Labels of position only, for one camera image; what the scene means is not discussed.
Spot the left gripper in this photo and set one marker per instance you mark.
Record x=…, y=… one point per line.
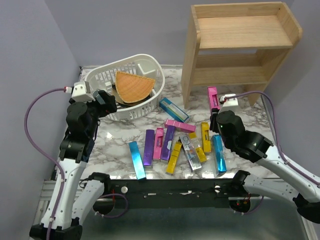
x=110, y=106

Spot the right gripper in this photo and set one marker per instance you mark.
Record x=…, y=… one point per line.
x=212, y=121

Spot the pink toothpaste box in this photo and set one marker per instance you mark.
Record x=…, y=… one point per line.
x=213, y=100
x=180, y=126
x=158, y=142

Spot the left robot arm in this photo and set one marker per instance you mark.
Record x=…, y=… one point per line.
x=66, y=212

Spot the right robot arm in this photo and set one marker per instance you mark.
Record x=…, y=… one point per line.
x=299, y=187

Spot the wooden two-tier shelf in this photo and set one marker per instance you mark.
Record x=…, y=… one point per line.
x=237, y=44

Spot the yellow toothpaste box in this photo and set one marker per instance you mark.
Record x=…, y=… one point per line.
x=198, y=148
x=206, y=144
x=174, y=158

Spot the silver toothpaste box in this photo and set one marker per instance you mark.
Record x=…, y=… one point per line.
x=190, y=153

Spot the white plastic basket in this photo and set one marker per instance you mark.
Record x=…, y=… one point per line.
x=104, y=76

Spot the metallic blue toothpaste box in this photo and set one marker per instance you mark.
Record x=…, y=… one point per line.
x=219, y=153
x=137, y=161

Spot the purple toothpaste box with cloud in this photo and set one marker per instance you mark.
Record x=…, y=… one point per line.
x=167, y=144

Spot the blue green toothpaste box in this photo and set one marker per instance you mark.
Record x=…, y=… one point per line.
x=173, y=110

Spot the black base bar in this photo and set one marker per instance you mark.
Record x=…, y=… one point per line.
x=178, y=193

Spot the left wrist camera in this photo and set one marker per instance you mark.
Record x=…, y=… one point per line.
x=80, y=92

